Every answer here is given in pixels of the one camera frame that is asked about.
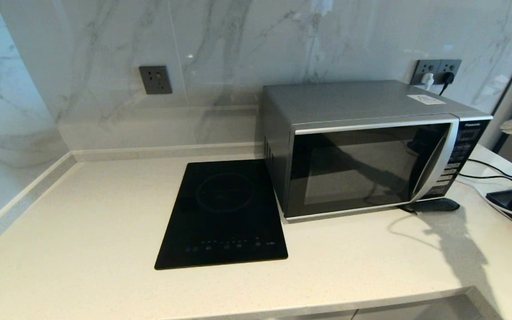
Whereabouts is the black flat appliance base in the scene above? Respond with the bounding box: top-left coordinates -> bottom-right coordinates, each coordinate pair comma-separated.
486,189 -> 512,209

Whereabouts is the black power plug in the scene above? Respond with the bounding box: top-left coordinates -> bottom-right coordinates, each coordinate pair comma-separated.
439,72 -> 455,96

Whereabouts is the thin black power cable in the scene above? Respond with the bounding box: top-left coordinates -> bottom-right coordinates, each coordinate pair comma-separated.
457,174 -> 512,189
466,159 -> 512,182

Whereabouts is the black induction cooktop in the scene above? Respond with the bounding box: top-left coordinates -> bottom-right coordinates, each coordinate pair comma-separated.
155,160 -> 289,270

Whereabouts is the grey double wall socket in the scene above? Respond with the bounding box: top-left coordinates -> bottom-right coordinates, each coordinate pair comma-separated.
410,59 -> 462,86

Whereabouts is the black pad under microwave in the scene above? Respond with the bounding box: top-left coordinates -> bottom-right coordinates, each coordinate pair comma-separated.
397,198 -> 460,214

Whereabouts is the grey single wall socket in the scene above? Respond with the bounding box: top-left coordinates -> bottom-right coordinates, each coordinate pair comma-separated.
139,66 -> 173,95

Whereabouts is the silver microwave oven body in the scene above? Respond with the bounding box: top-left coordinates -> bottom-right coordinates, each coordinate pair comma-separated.
261,80 -> 493,223

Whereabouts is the grey cabinet front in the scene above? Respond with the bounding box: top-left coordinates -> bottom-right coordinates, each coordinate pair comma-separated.
256,306 -> 356,320
353,293 -> 476,320

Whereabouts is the white paper sheet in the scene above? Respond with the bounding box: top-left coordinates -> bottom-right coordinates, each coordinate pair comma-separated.
407,94 -> 447,106

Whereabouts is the white power cable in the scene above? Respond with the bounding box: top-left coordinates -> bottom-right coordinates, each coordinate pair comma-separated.
458,180 -> 512,240

